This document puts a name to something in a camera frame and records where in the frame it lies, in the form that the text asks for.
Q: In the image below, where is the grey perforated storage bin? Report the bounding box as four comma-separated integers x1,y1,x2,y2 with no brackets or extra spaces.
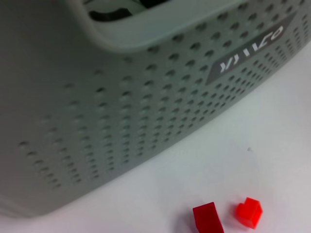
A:
0,0,311,219

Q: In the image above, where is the dark red long brick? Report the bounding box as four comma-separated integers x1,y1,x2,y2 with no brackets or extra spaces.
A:
192,201,225,233

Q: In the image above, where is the small red square brick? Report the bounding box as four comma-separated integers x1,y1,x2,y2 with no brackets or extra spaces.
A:
234,197,264,230

